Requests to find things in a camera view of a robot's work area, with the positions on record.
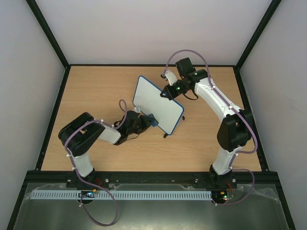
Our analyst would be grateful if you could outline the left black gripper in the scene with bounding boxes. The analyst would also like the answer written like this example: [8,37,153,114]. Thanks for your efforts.
[128,115,155,136]

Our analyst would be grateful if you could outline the blue whiteboard eraser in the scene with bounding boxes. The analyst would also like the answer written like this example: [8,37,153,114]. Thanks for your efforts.
[148,114,158,127]

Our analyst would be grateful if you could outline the small blue-framed whiteboard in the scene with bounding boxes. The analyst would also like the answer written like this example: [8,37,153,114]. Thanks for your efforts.
[132,75,185,135]

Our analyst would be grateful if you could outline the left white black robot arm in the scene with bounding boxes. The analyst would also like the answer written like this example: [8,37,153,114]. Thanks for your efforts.
[58,110,158,187]

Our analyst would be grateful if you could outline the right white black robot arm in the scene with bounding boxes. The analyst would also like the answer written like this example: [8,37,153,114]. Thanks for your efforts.
[160,57,255,188]

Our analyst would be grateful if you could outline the left controller circuit board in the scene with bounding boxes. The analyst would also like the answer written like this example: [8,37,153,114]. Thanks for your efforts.
[77,190,99,198]

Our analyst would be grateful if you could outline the controller circuit board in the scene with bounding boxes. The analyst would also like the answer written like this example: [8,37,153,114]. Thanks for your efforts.
[77,190,99,198]
[212,190,235,203]

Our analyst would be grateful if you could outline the right controller circuit board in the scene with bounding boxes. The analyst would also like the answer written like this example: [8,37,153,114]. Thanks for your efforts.
[212,190,235,203]

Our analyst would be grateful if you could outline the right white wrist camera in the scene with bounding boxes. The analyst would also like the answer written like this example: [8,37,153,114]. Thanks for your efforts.
[161,70,178,86]

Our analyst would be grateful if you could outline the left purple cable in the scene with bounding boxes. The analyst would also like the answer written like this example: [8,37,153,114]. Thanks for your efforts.
[64,99,130,227]

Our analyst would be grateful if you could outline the light blue slotted cable duct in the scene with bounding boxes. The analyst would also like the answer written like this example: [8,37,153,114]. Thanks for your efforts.
[30,190,212,201]

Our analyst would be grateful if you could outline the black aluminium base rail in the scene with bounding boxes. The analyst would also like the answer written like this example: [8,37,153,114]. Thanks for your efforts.
[24,170,280,190]

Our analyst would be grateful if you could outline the right black frame post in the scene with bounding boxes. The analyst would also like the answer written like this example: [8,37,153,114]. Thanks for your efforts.
[236,0,283,70]

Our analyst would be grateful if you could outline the black frame post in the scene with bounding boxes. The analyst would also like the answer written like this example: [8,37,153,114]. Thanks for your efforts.
[236,0,283,70]
[25,0,70,70]

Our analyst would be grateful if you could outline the left black frame post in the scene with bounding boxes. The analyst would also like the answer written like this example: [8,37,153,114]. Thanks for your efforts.
[25,0,70,70]

